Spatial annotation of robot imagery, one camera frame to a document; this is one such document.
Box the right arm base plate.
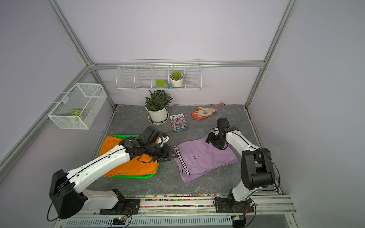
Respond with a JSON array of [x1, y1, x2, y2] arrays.
[[213, 196, 254, 214]]

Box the small potted succulent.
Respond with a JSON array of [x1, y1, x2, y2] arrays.
[[170, 71, 184, 88]]

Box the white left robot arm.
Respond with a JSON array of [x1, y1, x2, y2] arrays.
[[49, 126, 177, 219]]

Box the white wire wall shelf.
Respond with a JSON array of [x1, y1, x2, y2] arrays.
[[116, 59, 202, 90]]

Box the flower seed packet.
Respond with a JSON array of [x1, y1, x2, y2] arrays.
[[170, 114, 188, 132]]

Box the aluminium front rail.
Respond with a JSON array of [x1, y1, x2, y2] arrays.
[[54, 193, 301, 228]]

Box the white wire side basket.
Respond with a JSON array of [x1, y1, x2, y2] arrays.
[[48, 83, 107, 130]]

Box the red and white work glove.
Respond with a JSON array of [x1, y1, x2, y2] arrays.
[[191, 107, 218, 120]]

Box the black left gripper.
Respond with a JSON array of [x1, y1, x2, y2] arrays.
[[144, 142, 178, 162]]

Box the green item in side basket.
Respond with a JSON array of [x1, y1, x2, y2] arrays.
[[70, 108, 85, 123]]

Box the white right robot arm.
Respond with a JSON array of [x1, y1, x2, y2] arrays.
[[206, 118, 276, 213]]

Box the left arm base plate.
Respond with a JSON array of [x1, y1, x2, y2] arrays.
[[99, 199, 141, 215]]

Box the aluminium corner frame post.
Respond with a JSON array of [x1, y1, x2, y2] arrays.
[[245, 0, 298, 109]]

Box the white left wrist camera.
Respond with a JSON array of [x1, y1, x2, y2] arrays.
[[155, 135, 170, 147]]

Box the green toy on shelf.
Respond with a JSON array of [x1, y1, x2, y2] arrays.
[[156, 80, 171, 89]]

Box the large potted green plant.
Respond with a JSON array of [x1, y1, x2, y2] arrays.
[[145, 90, 173, 124]]

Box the purple garment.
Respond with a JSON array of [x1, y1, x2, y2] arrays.
[[173, 137, 238, 182]]

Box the green plastic basket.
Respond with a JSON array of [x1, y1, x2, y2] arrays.
[[99, 135, 159, 179]]

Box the orange pants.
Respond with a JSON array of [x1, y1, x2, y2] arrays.
[[99, 136, 159, 178]]

